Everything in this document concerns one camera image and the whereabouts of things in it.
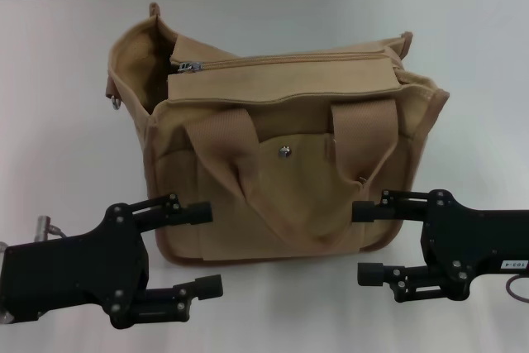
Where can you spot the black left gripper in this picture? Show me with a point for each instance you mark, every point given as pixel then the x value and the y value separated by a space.
pixel 74 274

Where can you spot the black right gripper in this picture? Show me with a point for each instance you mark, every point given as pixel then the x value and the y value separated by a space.
pixel 467 241

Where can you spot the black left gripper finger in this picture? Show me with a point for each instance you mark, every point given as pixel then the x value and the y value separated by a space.
pixel 194 213

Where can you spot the khaki canvas food bag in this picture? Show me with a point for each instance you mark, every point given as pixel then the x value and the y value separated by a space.
pixel 289 187

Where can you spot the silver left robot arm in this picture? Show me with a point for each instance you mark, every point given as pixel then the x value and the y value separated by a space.
pixel 5 318

